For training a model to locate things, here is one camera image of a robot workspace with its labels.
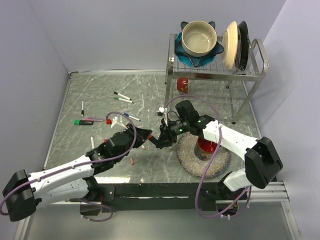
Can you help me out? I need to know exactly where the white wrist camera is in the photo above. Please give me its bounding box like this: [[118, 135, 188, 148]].
[[156, 107, 168, 122], [105, 114, 126, 130]]

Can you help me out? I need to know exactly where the black plate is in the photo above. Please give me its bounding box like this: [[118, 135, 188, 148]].
[[235, 20, 250, 71]]

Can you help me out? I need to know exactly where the steel dish rack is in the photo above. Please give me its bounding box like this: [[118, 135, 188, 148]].
[[164, 34, 270, 124]]

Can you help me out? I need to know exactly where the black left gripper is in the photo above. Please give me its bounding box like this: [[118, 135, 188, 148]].
[[114, 122, 152, 163]]

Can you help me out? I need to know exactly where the blue capped white marker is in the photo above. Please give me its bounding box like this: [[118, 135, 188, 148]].
[[123, 112, 141, 122]]

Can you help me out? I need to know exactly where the red capped marker left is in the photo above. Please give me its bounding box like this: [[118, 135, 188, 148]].
[[90, 136, 96, 149]]

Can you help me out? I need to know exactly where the cream plate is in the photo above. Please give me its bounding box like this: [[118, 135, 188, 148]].
[[221, 21, 238, 71]]

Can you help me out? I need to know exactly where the black and red mug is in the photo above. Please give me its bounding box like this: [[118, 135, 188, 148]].
[[193, 137, 218, 161]]

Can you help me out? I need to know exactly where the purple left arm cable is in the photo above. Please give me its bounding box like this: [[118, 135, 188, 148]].
[[0, 111, 137, 222]]

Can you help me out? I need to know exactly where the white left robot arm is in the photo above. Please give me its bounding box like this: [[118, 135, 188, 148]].
[[0, 123, 152, 222]]

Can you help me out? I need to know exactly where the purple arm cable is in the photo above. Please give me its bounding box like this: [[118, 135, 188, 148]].
[[163, 94, 252, 218], [0, 111, 137, 222]]

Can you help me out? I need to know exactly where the small red cup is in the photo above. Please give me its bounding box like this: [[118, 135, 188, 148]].
[[176, 77, 189, 94]]

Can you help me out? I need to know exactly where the speckled grey plate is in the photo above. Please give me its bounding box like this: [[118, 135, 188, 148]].
[[176, 133, 231, 179]]

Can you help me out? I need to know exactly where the orange and black highlighter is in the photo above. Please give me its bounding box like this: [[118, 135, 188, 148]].
[[147, 134, 158, 146]]

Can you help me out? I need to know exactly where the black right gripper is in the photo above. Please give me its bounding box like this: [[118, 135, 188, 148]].
[[155, 118, 189, 149]]

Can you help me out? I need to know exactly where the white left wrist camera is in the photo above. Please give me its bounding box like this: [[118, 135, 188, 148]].
[[105, 114, 126, 130]]

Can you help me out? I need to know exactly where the purple pen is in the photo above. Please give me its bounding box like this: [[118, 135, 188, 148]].
[[84, 117, 106, 122]]

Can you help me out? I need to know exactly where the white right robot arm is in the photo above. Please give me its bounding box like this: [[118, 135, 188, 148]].
[[154, 100, 283, 199]]

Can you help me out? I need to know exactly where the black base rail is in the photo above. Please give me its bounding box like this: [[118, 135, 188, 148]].
[[83, 182, 244, 212]]

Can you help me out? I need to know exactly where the blue star-shaped bowl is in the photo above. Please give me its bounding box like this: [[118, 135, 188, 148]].
[[174, 20, 224, 67]]

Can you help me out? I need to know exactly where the green and black highlighter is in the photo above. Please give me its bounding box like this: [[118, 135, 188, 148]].
[[73, 120, 94, 126]]

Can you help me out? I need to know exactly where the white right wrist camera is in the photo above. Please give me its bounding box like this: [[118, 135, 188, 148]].
[[156, 107, 168, 122]]

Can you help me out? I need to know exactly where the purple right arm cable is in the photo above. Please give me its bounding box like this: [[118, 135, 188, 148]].
[[163, 94, 252, 218]]

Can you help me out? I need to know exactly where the small black capped marker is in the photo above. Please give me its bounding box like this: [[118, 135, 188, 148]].
[[81, 100, 85, 117]]

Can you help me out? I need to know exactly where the beige ceramic bowl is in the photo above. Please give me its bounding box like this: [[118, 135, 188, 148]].
[[180, 20, 218, 57]]

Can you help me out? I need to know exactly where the black capped white marker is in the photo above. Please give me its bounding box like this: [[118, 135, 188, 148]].
[[113, 91, 132, 101]]

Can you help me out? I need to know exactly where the green capped white marker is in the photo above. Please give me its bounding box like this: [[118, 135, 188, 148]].
[[113, 97, 134, 104]]

